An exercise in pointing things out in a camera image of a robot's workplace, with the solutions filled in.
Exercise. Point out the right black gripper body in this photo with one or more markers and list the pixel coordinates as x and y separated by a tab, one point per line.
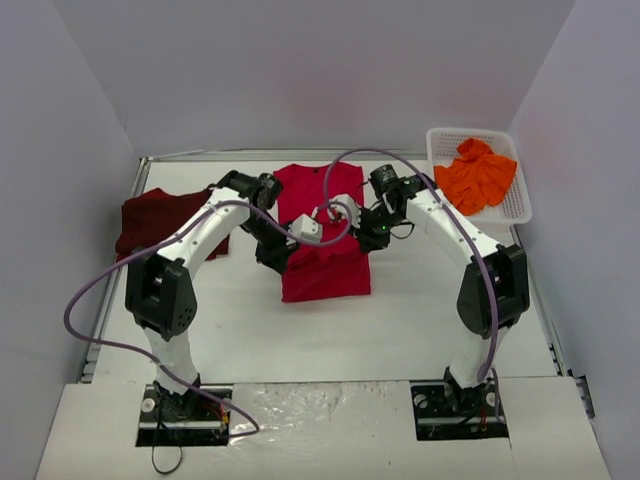
367	239

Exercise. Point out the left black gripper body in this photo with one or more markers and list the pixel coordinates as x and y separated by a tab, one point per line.
275	252

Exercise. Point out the bright red t shirt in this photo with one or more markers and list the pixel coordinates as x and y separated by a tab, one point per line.
339	270

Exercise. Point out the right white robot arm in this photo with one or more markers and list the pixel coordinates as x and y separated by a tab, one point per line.
494	290

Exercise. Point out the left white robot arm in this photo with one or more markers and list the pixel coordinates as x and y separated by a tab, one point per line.
159	287

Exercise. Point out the white plastic basket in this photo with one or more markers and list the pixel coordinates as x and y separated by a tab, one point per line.
442	146

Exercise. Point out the orange t shirt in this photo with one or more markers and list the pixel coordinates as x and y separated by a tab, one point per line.
476	178

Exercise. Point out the dark red folded t shirt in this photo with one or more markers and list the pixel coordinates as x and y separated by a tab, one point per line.
153	216

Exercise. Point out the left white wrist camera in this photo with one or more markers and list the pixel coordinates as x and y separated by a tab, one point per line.
305	230

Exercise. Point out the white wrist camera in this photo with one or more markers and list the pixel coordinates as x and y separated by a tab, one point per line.
305	230
344	207

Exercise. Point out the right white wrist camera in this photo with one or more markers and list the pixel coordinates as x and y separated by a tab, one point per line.
344	207

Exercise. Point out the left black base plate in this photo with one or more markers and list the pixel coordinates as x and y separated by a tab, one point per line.
172	420

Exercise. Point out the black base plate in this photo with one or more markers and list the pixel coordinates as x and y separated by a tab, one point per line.
479	416
172	420

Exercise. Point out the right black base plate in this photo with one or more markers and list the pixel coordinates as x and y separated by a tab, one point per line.
479	416

